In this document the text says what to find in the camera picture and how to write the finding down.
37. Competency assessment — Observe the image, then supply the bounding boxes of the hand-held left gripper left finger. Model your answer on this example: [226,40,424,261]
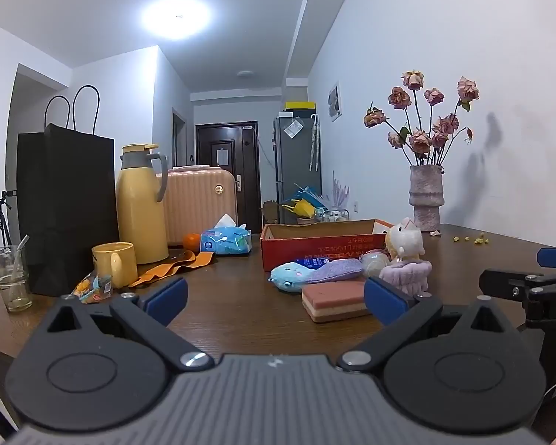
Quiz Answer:
[41,277,215,372]

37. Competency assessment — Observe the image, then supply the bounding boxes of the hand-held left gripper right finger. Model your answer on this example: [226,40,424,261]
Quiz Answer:
[336,277,515,372]

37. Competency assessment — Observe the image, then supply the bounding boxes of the lilac fuzzy headband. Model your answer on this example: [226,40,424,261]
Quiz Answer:
[380,260,433,297]

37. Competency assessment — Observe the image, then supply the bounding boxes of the pink brown sponge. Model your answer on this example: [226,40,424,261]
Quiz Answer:
[301,280,374,324]

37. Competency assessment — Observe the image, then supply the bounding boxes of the purple fuzzy cloth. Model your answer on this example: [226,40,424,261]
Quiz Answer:
[306,257,365,284]

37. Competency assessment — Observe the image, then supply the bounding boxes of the white plush doll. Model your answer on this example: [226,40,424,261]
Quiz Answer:
[384,217,426,265]

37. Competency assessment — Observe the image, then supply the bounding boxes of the red cardboard box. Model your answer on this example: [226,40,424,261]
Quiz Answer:
[260,219,392,273]

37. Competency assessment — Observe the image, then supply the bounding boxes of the blue plush toy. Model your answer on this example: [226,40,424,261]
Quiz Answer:
[268,262,322,294]

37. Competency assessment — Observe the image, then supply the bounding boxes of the orange cloth strip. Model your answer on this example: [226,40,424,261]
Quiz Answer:
[129,250,216,288]

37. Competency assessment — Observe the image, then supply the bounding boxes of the yellow mug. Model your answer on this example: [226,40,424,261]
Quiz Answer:
[92,242,139,288]

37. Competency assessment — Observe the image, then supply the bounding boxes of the colourful snack packet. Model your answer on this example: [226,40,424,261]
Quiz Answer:
[72,273,115,305]

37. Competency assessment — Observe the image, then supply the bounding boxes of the blue tissue pack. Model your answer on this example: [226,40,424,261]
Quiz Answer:
[200,213,253,256]

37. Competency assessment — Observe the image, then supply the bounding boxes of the yellow thermos jug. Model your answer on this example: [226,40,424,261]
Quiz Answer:
[116,144,169,265]

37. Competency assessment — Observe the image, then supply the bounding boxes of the pink suitcase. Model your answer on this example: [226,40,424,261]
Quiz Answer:
[155,165,238,246]

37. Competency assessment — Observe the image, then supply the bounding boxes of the textured pink vase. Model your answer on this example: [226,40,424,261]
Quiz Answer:
[408,164,446,233]

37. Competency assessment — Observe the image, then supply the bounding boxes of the purple reed decor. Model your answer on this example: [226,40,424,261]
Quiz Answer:
[331,171,351,212]

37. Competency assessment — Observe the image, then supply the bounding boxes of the blue and yellow plastic items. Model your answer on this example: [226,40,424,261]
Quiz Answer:
[282,185,328,218]

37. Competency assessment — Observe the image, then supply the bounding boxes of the dark entrance door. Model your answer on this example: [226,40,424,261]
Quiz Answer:
[195,123,261,233]

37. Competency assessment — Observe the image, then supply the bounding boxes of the black paper bag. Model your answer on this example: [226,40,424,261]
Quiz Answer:
[16,85,120,297]

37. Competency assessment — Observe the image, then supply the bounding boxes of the glass cup with straw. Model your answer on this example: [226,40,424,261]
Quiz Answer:
[0,235,32,313]

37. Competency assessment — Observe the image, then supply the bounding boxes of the grey fridge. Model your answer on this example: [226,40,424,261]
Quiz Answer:
[273,113,322,224]

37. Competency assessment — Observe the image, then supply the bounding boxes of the dried pink roses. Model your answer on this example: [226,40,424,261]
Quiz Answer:
[364,70,481,168]

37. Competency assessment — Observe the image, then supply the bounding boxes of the hanging white umbrellas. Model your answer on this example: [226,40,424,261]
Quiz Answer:
[309,113,321,172]

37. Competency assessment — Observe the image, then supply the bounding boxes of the round ceiling lamp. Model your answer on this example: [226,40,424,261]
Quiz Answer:
[141,0,212,40]

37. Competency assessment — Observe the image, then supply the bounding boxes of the wire rack with bottles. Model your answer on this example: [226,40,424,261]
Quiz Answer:
[316,208,351,223]

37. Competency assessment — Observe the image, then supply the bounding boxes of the interior doorway frame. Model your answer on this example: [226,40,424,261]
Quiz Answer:
[172,108,187,168]

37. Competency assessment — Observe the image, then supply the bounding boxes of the camera tripod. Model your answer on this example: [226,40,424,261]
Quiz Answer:
[0,190,17,252]

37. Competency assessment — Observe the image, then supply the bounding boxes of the wall picture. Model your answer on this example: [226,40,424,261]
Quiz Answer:
[328,81,343,122]

